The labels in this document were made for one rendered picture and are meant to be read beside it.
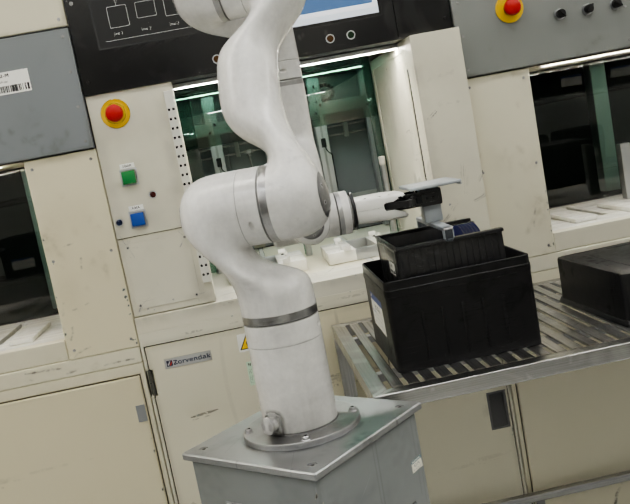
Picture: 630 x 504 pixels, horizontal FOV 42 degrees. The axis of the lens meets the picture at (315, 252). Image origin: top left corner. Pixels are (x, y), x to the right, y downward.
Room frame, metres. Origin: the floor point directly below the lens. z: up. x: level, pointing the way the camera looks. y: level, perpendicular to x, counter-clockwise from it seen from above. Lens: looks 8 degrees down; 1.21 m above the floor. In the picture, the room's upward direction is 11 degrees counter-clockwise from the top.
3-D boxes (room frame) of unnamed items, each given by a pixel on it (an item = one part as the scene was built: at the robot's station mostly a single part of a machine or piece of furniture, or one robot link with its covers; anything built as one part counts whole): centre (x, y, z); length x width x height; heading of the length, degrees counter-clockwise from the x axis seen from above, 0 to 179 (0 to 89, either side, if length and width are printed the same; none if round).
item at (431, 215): (1.61, -0.24, 0.93); 0.24 x 0.20 x 0.32; 4
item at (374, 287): (1.61, -0.24, 0.85); 0.28 x 0.28 x 0.17; 4
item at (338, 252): (2.29, -0.13, 0.89); 0.22 x 0.21 x 0.04; 4
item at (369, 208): (1.60, -0.13, 1.06); 0.11 x 0.10 x 0.07; 94
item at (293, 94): (1.55, 0.00, 1.17); 0.16 x 0.09 x 0.30; 4
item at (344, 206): (1.60, -0.07, 1.06); 0.09 x 0.03 x 0.08; 4
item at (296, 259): (2.27, 0.14, 0.89); 0.22 x 0.21 x 0.04; 4
